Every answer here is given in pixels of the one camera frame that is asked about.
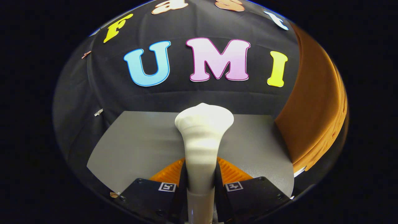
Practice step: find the silver clip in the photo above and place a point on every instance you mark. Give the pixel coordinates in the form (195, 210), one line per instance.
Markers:
(98, 112)

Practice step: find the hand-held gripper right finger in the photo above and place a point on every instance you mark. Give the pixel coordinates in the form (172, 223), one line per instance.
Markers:
(219, 202)

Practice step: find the grey cabinet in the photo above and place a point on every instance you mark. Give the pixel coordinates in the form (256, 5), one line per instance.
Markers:
(140, 146)

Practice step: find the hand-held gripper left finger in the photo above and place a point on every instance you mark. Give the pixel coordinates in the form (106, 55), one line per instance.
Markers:
(182, 202)

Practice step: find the copper clip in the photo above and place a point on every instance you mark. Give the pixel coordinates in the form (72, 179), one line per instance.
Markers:
(86, 54)

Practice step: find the orange-brown button shirt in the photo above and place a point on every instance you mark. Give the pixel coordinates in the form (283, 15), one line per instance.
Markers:
(314, 109)

